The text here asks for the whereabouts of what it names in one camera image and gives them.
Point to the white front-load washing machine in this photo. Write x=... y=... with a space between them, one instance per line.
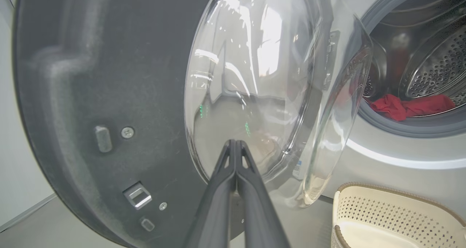
x=393 y=149

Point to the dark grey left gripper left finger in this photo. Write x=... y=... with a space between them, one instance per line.
x=218 y=204

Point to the cream perforated basket brown rim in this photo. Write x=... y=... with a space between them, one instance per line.
x=393 y=219

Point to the red Bulls 23 jersey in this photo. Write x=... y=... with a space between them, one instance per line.
x=411 y=106

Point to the blue energy label sticker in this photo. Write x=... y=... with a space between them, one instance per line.
x=297 y=169

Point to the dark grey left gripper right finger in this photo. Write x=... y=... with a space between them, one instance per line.
x=256 y=211

